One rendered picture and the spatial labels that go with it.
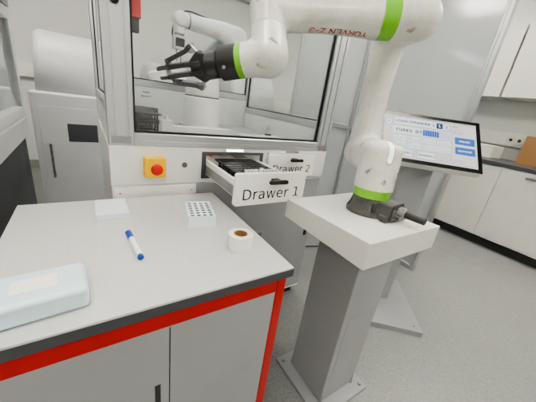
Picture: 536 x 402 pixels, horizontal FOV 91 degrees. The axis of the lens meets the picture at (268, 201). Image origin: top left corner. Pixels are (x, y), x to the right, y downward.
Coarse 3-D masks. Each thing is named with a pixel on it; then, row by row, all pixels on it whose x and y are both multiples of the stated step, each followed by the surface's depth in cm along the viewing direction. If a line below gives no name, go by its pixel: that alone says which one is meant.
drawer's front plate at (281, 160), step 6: (270, 156) 123; (276, 156) 125; (282, 156) 127; (288, 156) 129; (294, 156) 131; (300, 156) 133; (306, 156) 135; (312, 156) 137; (270, 162) 124; (276, 162) 126; (282, 162) 128; (288, 162) 130; (294, 162) 132; (300, 162) 134; (306, 162) 137; (312, 162) 139; (276, 168) 128; (282, 168) 130; (288, 168) 132; (294, 168) 134; (306, 168) 138; (312, 168) 140; (306, 174) 140
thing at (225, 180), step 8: (208, 160) 109; (256, 160) 122; (208, 168) 107; (216, 168) 101; (272, 168) 112; (208, 176) 109; (216, 176) 101; (224, 176) 95; (232, 176) 92; (224, 184) 95; (232, 184) 90; (232, 192) 90
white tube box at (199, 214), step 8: (184, 208) 90; (192, 208) 86; (200, 208) 87; (208, 208) 88; (192, 216) 80; (200, 216) 81; (208, 216) 82; (192, 224) 81; (200, 224) 82; (208, 224) 83
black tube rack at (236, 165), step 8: (216, 160) 110; (224, 160) 110; (232, 160) 113; (240, 160) 114; (248, 160) 117; (224, 168) 109; (232, 168) 100; (240, 168) 102; (248, 168) 104; (256, 168) 106; (264, 168) 107
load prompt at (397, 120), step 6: (396, 120) 146; (402, 120) 145; (408, 120) 145; (414, 120) 145; (420, 120) 145; (426, 120) 145; (414, 126) 144; (420, 126) 144; (426, 126) 144; (432, 126) 143; (438, 126) 143; (444, 126) 143; (450, 126) 143
